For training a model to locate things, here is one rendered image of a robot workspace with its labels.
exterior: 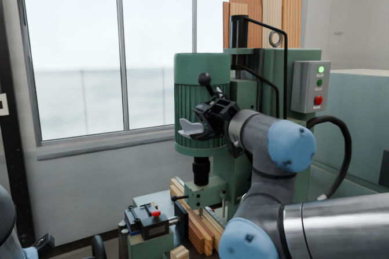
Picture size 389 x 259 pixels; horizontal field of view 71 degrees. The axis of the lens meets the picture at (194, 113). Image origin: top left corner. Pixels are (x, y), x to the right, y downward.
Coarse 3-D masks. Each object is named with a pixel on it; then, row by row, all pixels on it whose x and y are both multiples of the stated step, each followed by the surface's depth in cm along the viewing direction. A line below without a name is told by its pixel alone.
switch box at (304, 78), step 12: (300, 72) 84; (312, 72) 82; (324, 72) 85; (300, 84) 85; (312, 84) 83; (324, 84) 86; (300, 96) 85; (312, 96) 84; (324, 96) 87; (300, 108) 86; (312, 108) 85; (324, 108) 88
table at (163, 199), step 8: (160, 192) 121; (168, 192) 121; (136, 200) 115; (144, 200) 115; (152, 200) 115; (160, 200) 115; (168, 200) 115; (160, 208) 109; (168, 208) 109; (168, 216) 103; (176, 232) 94; (176, 240) 90; (184, 240) 90; (192, 248) 86; (168, 256) 83; (192, 256) 83; (200, 256) 83; (208, 256) 83; (216, 256) 83
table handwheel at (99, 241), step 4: (96, 236) 85; (100, 236) 86; (92, 240) 86; (96, 240) 82; (100, 240) 82; (92, 244) 90; (96, 244) 80; (100, 244) 80; (92, 248) 92; (96, 248) 79; (100, 248) 79; (104, 248) 80; (92, 252) 93; (96, 252) 78; (100, 252) 77; (104, 252) 78; (96, 256) 77; (100, 256) 76; (104, 256) 77
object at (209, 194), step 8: (216, 176) 98; (184, 184) 93; (192, 184) 92; (208, 184) 92; (216, 184) 92; (224, 184) 93; (184, 192) 94; (192, 192) 88; (200, 192) 89; (208, 192) 91; (216, 192) 92; (184, 200) 95; (192, 200) 88; (200, 200) 90; (208, 200) 91; (216, 200) 93; (192, 208) 89
